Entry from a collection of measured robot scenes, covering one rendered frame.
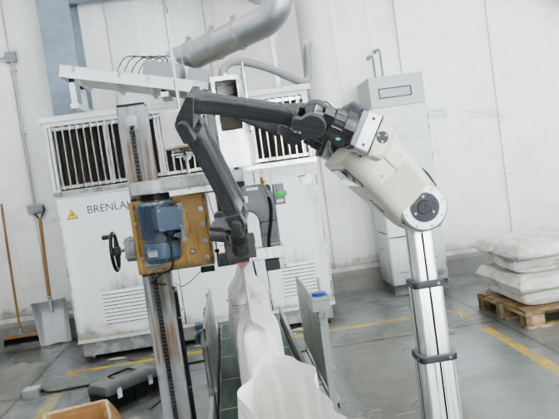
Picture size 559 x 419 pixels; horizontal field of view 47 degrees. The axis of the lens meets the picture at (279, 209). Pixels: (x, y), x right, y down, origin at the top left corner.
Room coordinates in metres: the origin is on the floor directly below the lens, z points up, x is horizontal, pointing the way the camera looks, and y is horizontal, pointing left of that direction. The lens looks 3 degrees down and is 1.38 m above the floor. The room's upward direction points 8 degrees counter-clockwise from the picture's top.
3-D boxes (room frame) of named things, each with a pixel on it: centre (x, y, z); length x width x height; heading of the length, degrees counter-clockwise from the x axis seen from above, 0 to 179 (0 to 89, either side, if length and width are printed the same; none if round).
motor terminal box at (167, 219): (2.53, 0.44, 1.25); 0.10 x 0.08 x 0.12; 120
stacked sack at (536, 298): (4.98, -1.85, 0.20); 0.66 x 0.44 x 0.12; 5
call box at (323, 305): (2.70, -0.11, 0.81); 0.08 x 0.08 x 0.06; 5
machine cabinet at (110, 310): (6.01, 0.78, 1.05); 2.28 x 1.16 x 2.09; 95
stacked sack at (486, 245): (5.20, -1.88, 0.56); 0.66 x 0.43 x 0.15; 92
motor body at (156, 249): (2.62, 0.49, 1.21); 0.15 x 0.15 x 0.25
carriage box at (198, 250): (2.86, 0.49, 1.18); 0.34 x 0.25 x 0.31; 95
